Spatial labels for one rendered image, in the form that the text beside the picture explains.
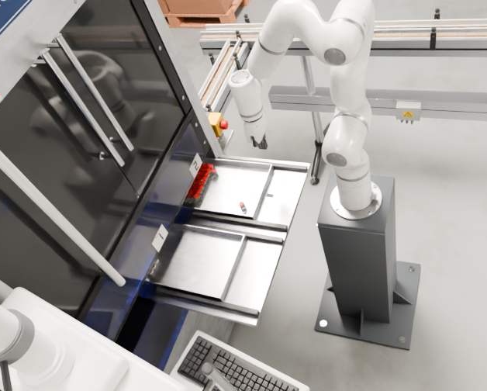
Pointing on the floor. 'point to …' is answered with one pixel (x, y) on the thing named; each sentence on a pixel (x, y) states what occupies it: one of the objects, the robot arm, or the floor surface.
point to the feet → (317, 160)
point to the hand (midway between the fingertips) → (262, 143)
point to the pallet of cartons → (188, 9)
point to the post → (182, 74)
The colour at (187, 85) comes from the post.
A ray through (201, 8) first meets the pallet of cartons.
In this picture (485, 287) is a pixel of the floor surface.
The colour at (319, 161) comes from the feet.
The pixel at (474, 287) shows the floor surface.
